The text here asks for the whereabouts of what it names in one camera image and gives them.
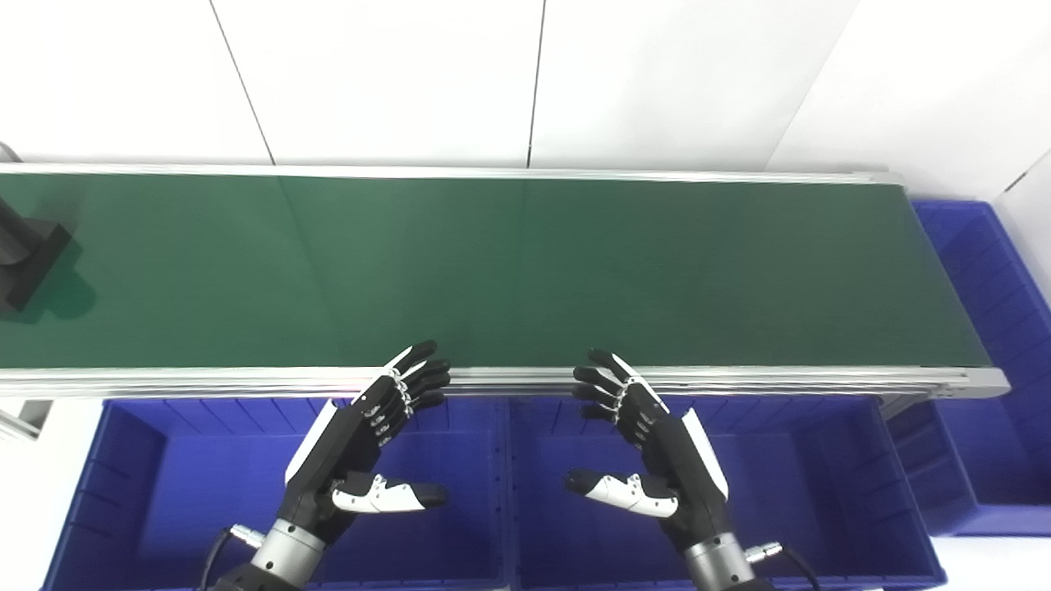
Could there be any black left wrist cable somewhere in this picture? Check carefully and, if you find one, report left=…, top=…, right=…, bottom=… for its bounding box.
left=200, top=525, right=265, bottom=591

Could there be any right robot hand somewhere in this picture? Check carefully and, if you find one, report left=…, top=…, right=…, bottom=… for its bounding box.
left=564, top=350, right=732, bottom=553

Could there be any blue plastic bin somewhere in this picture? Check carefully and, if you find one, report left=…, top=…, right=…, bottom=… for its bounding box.
left=507, top=396, right=948, bottom=591
left=885, top=199, right=1051, bottom=538
left=41, top=397, right=512, bottom=591

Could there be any aluminium conveyor leg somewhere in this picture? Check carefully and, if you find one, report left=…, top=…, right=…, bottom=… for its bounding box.
left=0, top=399, right=53, bottom=442

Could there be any black cylinder block part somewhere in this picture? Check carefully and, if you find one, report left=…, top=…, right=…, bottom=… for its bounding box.
left=0, top=197, right=74, bottom=314

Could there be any green conveyor belt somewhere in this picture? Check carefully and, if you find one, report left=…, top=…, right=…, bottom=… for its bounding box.
left=0, top=162, right=1012, bottom=405
left=0, top=173, right=991, bottom=371

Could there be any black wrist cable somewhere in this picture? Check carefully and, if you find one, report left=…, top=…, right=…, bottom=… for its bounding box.
left=746, top=541, right=824, bottom=591
left=200, top=525, right=265, bottom=591

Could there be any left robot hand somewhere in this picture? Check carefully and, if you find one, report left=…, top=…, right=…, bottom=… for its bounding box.
left=278, top=339, right=452, bottom=543

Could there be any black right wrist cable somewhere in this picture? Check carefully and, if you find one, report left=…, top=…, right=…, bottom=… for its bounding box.
left=746, top=541, right=824, bottom=591

